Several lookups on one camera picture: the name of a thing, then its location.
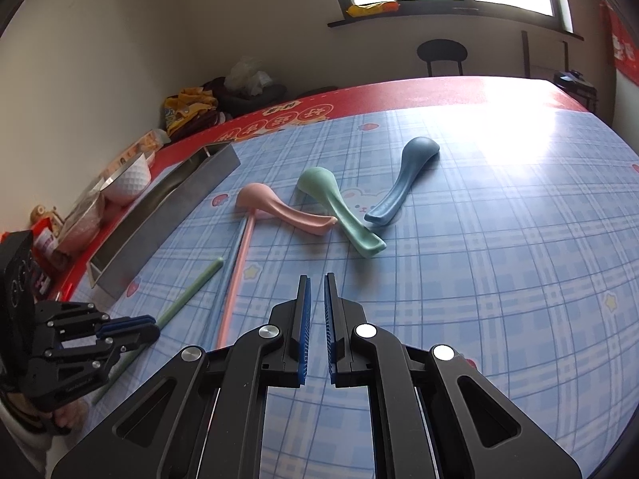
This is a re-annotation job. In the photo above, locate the person's left hand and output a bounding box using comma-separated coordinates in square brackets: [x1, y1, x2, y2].
[7, 392, 89, 435]

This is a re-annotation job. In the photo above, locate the dark fabric basket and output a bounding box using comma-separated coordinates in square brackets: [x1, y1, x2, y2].
[202, 77, 288, 115]

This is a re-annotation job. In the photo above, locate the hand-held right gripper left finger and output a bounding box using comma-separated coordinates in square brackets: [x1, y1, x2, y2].
[47, 274, 314, 479]

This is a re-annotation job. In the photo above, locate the white textured bowl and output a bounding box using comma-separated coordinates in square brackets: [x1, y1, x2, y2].
[100, 152, 152, 205]

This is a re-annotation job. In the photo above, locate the dark folded frame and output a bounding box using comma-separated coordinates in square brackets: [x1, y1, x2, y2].
[522, 30, 570, 78]

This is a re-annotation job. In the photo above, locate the red printed cloth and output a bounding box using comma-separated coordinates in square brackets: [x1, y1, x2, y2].
[599, 0, 639, 85]

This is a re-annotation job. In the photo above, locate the green chopstick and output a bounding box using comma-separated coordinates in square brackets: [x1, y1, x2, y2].
[92, 257, 224, 406]

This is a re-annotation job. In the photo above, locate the metal utensil tray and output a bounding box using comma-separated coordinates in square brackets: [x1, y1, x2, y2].
[87, 142, 241, 301]

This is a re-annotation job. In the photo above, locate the person's left forearm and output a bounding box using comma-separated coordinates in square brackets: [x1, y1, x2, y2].
[0, 409, 65, 479]

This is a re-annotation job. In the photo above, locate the blue spoon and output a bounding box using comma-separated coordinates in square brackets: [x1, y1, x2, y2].
[363, 137, 441, 227]

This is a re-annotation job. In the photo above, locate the white plastic bag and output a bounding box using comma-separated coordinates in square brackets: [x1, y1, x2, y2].
[224, 56, 273, 95]

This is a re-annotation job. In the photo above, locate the yellow bag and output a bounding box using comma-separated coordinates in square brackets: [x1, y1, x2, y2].
[347, 1, 400, 17]

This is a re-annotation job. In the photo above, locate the yellow clothes pile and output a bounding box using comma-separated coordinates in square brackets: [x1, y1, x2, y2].
[162, 87, 220, 135]

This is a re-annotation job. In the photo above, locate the pink spoon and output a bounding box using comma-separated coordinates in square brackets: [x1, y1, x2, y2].
[236, 183, 339, 234]

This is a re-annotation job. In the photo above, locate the black chair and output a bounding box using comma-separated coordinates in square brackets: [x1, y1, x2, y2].
[417, 39, 467, 78]

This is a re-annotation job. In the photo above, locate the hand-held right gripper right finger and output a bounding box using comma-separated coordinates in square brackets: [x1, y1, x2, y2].
[323, 272, 583, 479]

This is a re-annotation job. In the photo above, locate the green spoon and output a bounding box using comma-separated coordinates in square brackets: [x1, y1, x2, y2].
[298, 167, 387, 260]

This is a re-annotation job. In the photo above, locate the small toy figure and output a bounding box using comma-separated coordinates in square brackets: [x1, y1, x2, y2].
[30, 204, 65, 270]

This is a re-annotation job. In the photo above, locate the red printed tablecloth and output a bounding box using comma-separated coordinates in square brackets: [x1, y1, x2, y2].
[50, 76, 595, 300]

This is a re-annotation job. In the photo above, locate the tissue box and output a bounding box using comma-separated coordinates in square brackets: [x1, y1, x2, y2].
[107, 130, 165, 170]

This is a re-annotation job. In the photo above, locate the black rice cooker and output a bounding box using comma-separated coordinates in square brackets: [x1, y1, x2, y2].
[553, 70, 597, 111]

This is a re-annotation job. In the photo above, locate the pink chopstick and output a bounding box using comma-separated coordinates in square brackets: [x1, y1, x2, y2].
[216, 211, 259, 350]

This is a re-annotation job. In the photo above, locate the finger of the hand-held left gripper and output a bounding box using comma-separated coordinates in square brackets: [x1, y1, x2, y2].
[34, 302, 161, 346]
[29, 332, 151, 406]

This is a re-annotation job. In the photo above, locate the blue chopstick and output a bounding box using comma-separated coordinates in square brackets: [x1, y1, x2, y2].
[200, 217, 249, 355]

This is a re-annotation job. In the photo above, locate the covered bowl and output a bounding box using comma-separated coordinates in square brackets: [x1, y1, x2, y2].
[52, 180, 105, 260]

